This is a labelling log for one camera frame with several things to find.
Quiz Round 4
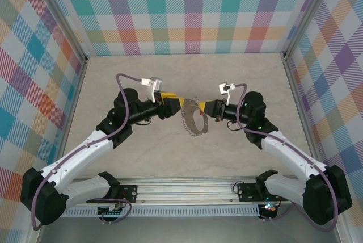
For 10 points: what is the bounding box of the grey metal base sheet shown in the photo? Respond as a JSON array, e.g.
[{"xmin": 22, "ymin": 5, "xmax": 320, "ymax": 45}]
[{"xmin": 36, "ymin": 216, "xmax": 340, "ymax": 243}]

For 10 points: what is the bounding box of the aluminium corner post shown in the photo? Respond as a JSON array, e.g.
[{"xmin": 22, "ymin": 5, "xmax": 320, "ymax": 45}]
[
  {"xmin": 28, "ymin": 0, "xmax": 89, "ymax": 62},
  {"xmin": 282, "ymin": 0, "xmax": 341, "ymax": 59}
]

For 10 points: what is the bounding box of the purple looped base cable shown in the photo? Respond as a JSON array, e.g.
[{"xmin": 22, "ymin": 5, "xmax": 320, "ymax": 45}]
[{"xmin": 97, "ymin": 197, "xmax": 133, "ymax": 225}]

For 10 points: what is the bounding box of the white slotted cable duct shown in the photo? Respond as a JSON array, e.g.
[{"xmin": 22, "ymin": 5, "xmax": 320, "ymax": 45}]
[{"xmin": 60, "ymin": 204, "xmax": 261, "ymax": 218}]

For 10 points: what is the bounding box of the thin black right gripper wire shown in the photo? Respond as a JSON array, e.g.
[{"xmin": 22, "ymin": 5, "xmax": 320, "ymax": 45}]
[{"xmin": 226, "ymin": 120, "xmax": 243, "ymax": 132}]

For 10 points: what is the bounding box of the thin black gripper wire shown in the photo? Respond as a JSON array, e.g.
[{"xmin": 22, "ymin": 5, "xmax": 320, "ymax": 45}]
[
  {"xmin": 134, "ymin": 117, "xmax": 152, "ymax": 127},
  {"xmin": 226, "ymin": 120, "xmax": 243, "ymax": 132}
]

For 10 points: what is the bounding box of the silver spiral coil keychain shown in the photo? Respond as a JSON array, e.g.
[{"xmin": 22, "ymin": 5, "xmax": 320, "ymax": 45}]
[{"xmin": 179, "ymin": 98, "xmax": 210, "ymax": 138}]

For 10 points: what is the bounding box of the thin black left gripper wire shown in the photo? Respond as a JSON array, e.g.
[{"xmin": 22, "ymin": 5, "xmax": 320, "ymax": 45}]
[{"xmin": 134, "ymin": 117, "xmax": 152, "ymax": 127}]

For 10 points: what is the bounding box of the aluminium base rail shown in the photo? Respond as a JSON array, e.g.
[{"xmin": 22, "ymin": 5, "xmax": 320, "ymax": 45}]
[{"xmin": 66, "ymin": 177, "xmax": 301, "ymax": 206}]

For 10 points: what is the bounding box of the aluminium floor side rail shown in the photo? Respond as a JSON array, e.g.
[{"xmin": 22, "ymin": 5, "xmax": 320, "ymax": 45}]
[
  {"xmin": 27, "ymin": 57, "xmax": 89, "ymax": 243},
  {"xmin": 282, "ymin": 54, "xmax": 351, "ymax": 243}
]

